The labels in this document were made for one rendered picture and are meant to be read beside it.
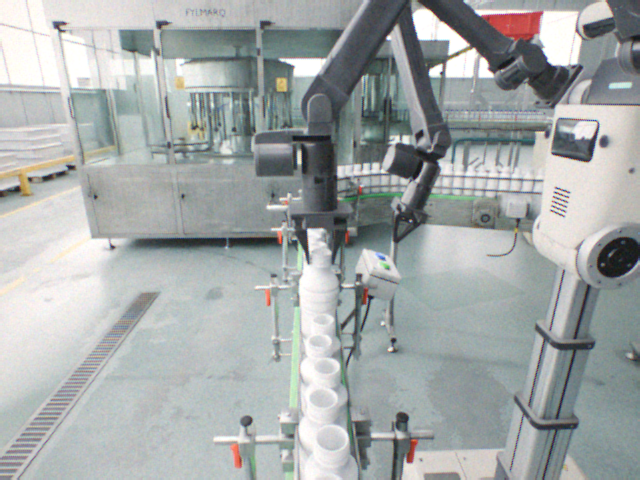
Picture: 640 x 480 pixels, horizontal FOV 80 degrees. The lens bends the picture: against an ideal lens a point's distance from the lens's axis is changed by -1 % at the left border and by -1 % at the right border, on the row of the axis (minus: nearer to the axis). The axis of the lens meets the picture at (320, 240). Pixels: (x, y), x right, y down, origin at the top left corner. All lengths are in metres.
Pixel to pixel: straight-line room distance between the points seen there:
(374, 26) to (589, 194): 0.59
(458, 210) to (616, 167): 1.47
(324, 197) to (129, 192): 3.86
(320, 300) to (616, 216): 0.65
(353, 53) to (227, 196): 3.56
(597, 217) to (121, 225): 4.17
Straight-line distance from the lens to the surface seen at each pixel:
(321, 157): 0.59
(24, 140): 9.45
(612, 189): 0.97
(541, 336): 1.21
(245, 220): 4.13
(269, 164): 0.59
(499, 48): 1.15
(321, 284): 0.65
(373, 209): 2.29
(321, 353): 0.59
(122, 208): 4.46
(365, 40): 0.61
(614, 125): 0.96
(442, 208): 2.34
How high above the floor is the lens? 1.50
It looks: 20 degrees down
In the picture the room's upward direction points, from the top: straight up
